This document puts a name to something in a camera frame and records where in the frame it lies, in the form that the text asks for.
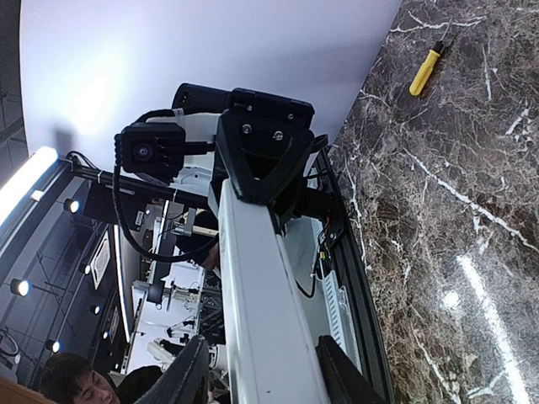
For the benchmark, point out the white remote control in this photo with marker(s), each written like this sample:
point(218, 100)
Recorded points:
point(271, 356)

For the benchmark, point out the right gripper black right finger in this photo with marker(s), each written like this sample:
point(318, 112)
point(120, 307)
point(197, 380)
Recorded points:
point(344, 382)

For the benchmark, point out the white slotted cable duct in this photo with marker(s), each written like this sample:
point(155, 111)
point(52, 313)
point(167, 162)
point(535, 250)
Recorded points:
point(339, 316)

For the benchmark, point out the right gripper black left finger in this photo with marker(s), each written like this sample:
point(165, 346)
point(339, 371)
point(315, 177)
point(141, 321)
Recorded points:
point(186, 381)

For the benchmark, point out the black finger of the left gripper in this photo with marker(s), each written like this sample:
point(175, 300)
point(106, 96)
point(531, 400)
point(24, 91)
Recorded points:
point(261, 156)

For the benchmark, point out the white strip light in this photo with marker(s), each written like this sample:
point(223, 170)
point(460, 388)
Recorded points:
point(25, 178)

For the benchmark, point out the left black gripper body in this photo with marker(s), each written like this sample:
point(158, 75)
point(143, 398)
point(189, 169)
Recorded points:
point(195, 99)

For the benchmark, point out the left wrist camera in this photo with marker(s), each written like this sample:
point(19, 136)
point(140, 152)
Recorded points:
point(152, 151)

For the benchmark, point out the person with black hair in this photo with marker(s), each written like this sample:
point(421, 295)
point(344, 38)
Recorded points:
point(69, 378)

